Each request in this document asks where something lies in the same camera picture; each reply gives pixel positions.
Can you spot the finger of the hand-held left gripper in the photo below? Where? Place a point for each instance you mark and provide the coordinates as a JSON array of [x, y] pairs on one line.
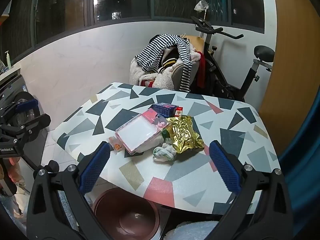
[[35, 123], [27, 105]]

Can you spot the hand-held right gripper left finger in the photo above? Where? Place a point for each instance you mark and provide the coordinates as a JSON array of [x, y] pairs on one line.
[[96, 167]]

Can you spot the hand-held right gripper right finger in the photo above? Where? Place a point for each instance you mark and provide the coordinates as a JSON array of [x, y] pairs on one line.
[[225, 167]]

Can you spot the small orange sticker packet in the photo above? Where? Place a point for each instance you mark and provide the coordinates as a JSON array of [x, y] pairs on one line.
[[117, 145]]

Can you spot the gold foil bag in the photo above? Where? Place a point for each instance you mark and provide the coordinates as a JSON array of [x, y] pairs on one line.
[[185, 135]]

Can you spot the pink clear plastic box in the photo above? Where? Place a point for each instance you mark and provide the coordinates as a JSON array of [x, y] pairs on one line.
[[140, 135]]

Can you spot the maroon plastic basin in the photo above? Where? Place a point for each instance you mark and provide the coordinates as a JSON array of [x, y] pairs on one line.
[[125, 217]]

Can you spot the white green wrapper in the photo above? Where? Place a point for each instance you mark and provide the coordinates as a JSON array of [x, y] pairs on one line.
[[163, 153]]

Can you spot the red cardboard box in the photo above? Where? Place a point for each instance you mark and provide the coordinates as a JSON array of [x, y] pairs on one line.
[[179, 111]]

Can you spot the blue cardboard box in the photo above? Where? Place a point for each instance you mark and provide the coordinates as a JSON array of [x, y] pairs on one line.
[[163, 108]]

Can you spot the person's left hand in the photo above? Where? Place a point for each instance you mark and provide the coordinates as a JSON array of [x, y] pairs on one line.
[[14, 172]]

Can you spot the grey washing machine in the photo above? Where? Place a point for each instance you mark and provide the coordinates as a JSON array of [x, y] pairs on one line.
[[37, 150]]

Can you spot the geometric patterned tablecloth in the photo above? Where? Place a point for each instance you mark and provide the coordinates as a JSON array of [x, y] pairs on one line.
[[225, 120]]

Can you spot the pale green pump bottle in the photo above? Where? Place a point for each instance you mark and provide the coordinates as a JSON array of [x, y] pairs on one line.
[[8, 61]]

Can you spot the fluffy fleece pajamas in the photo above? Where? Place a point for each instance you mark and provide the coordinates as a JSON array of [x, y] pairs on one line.
[[190, 231]]

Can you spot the blue curtain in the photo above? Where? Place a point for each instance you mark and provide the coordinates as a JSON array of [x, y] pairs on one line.
[[305, 155]]

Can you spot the black exercise bike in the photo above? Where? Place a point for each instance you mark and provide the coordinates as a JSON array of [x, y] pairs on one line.
[[220, 80]]

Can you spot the red folded cloth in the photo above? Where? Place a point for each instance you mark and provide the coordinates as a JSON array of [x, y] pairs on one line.
[[147, 83]]

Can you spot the red hanging garment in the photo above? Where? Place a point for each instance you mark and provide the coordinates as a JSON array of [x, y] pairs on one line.
[[201, 67]]

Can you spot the dark framed window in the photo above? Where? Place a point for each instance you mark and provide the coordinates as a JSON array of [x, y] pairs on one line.
[[62, 5]]

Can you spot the dark jacket with yellow stripes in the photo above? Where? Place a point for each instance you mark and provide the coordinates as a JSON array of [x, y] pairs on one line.
[[170, 60]]

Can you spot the wooden board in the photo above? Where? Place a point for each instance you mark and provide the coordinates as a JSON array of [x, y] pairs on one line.
[[196, 42]]

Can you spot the black white striped shirt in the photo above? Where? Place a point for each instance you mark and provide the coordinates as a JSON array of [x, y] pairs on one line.
[[155, 52]]

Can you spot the wooden door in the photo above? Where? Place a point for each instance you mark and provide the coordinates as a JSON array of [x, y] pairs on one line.
[[292, 55]]

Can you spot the white plastic bag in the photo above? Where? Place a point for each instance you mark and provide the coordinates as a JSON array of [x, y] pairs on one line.
[[200, 5]]

